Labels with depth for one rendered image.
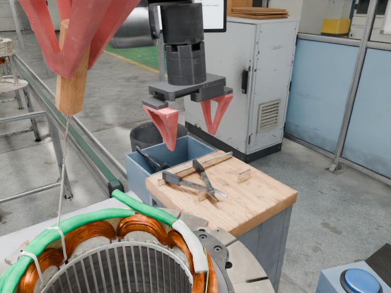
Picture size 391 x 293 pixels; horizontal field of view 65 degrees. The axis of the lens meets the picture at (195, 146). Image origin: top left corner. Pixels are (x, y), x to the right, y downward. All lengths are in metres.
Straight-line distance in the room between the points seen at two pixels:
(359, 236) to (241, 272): 1.92
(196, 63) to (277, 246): 0.37
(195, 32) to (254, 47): 2.05
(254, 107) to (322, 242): 1.15
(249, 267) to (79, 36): 0.30
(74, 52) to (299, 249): 1.93
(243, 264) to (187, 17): 0.31
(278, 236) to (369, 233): 1.74
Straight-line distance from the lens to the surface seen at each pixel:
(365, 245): 2.22
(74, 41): 0.19
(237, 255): 0.39
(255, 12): 2.54
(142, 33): 0.43
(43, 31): 0.20
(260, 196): 0.54
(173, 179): 0.53
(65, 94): 0.22
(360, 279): 0.48
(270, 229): 0.57
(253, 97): 2.56
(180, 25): 0.43
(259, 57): 2.50
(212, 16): 1.29
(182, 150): 0.75
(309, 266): 1.96
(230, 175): 0.58
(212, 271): 0.32
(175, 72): 0.44
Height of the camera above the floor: 1.37
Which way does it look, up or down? 26 degrees down
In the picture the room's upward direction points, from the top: straight up
